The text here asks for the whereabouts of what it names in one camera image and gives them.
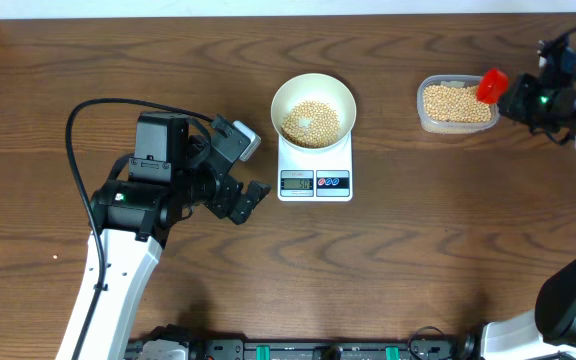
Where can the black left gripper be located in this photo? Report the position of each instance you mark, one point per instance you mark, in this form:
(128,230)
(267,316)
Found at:
(220,202)

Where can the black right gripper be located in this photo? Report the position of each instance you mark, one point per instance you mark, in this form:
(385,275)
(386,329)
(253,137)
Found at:
(513,101)

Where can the red plastic measuring scoop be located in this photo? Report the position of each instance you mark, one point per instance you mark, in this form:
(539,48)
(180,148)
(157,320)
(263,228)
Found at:
(492,86)

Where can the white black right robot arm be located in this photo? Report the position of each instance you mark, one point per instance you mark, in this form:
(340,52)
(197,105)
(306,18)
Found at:
(548,329)

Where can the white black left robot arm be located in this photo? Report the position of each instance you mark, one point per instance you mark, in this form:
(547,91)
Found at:
(177,165)

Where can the white digital kitchen scale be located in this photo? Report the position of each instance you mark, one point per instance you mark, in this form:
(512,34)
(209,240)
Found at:
(315,175)

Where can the white round bowl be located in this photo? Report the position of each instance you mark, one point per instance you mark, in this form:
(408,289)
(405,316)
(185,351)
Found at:
(313,111)

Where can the clear plastic soybean container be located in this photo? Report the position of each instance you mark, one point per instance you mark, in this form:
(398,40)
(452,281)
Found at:
(447,104)

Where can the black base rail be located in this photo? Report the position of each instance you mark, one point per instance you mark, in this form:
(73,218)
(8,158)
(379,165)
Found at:
(173,342)

